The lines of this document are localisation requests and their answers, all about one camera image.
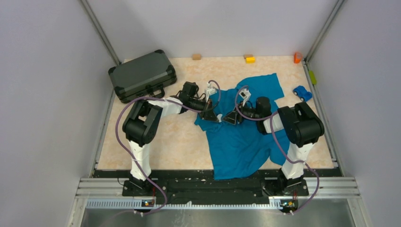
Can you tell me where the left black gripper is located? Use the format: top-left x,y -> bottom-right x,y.
189,97 -> 219,123

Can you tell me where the yellow block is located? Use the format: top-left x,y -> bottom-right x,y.
245,57 -> 256,64

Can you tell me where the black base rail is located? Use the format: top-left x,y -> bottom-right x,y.
94,168 -> 342,206

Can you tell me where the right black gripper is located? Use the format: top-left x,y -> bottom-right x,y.
222,100 -> 261,124

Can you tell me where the green marker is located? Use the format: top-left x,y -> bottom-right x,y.
308,70 -> 317,85

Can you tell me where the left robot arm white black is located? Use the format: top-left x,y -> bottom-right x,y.
122,80 -> 221,195

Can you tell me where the tan wooden block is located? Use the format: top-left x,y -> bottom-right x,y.
192,53 -> 202,61

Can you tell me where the blue toy car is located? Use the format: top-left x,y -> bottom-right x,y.
293,86 -> 313,102

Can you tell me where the orange toy block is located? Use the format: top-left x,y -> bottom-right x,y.
293,52 -> 303,64

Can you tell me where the dark green hard case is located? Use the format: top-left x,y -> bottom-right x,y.
108,49 -> 177,104

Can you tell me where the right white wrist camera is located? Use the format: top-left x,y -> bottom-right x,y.
239,88 -> 251,106

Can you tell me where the blue t-shirt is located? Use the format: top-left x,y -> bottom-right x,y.
194,73 -> 289,180

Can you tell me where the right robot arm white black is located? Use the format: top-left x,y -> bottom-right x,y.
222,96 -> 325,195

